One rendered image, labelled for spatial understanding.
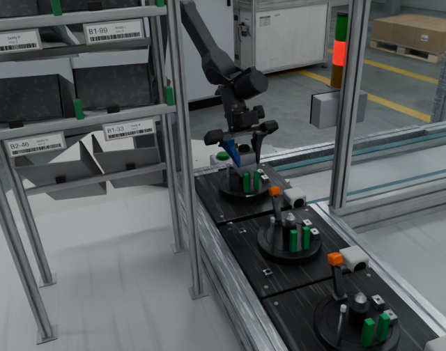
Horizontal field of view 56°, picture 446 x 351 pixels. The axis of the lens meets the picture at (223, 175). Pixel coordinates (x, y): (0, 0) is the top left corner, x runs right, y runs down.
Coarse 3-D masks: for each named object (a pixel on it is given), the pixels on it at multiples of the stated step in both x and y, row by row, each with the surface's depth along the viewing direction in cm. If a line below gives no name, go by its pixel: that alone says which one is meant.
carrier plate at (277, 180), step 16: (208, 176) 120; (272, 176) 118; (208, 192) 112; (208, 208) 106; (224, 208) 105; (240, 208) 105; (256, 208) 105; (272, 208) 105; (288, 208) 106; (224, 224) 101
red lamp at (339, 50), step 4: (336, 40) 89; (336, 44) 89; (340, 44) 88; (344, 44) 88; (336, 48) 90; (340, 48) 89; (344, 48) 88; (336, 52) 90; (340, 52) 89; (344, 52) 89; (336, 56) 90; (340, 56) 89; (332, 60) 92; (336, 60) 90; (340, 60) 90; (336, 64) 91; (340, 64) 90
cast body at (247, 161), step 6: (246, 144) 108; (240, 150) 106; (246, 150) 106; (252, 150) 107; (240, 156) 105; (246, 156) 106; (252, 156) 106; (240, 162) 106; (246, 162) 107; (252, 162) 107; (234, 168) 111; (240, 168) 106; (246, 168) 107; (252, 168) 107; (240, 174) 107; (252, 174) 106
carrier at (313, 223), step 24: (264, 216) 102; (288, 216) 88; (312, 216) 101; (240, 240) 94; (264, 240) 91; (288, 240) 90; (312, 240) 90; (336, 240) 93; (240, 264) 88; (264, 264) 87; (288, 264) 86; (312, 264) 86; (360, 264) 84; (264, 288) 81; (288, 288) 81
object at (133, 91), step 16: (128, 64) 74; (144, 64) 74; (80, 80) 73; (96, 80) 74; (112, 80) 74; (128, 80) 74; (144, 80) 75; (80, 96) 73; (96, 96) 74; (112, 96) 74; (128, 96) 74; (144, 96) 75; (96, 112) 78
